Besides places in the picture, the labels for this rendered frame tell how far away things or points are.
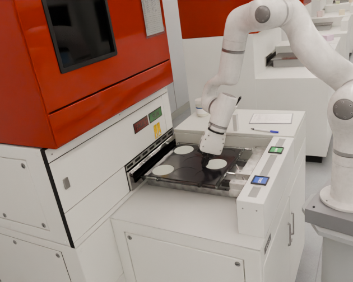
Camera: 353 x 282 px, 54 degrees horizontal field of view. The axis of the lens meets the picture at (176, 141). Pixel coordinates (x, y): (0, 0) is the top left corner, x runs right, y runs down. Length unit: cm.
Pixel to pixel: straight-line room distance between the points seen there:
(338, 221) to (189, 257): 54
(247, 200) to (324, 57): 52
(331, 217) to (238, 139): 64
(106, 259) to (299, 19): 117
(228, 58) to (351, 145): 53
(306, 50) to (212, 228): 69
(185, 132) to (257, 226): 77
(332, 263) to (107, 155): 95
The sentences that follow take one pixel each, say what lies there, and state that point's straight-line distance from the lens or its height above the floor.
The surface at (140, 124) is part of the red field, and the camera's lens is 158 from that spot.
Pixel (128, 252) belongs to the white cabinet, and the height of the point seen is 65.
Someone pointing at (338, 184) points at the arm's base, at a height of 95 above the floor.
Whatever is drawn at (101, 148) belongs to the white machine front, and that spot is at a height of 111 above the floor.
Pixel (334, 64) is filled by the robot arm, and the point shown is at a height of 135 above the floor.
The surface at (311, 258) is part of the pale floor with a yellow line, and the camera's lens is 244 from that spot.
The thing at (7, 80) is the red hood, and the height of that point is 145.
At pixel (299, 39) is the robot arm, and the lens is 123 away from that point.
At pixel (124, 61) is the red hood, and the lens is 141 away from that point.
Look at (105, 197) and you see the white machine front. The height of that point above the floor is 91.
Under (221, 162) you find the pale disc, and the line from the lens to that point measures 158.
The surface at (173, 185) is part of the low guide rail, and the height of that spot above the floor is 84.
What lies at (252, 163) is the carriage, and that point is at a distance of 160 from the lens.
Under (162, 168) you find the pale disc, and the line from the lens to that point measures 160.
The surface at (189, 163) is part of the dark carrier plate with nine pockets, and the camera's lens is 161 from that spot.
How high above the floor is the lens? 162
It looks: 23 degrees down
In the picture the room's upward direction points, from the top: 8 degrees counter-clockwise
